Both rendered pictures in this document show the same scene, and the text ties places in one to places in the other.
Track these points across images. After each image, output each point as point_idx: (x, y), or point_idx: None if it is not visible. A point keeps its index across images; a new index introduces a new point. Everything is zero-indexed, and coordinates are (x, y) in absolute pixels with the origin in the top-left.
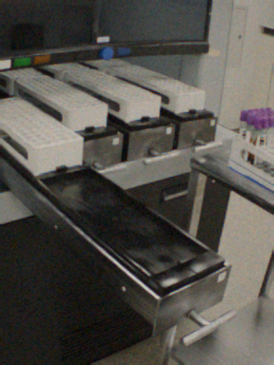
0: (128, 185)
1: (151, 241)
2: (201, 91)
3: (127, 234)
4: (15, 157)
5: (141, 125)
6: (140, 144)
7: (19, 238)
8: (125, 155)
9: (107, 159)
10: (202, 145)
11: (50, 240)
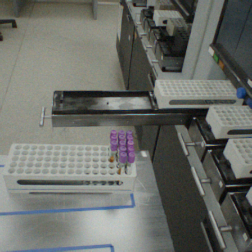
0: None
1: (85, 105)
2: None
3: (95, 102)
4: None
5: (215, 156)
6: (208, 165)
7: (172, 134)
8: None
9: (197, 148)
10: (215, 221)
11: (175, 153)
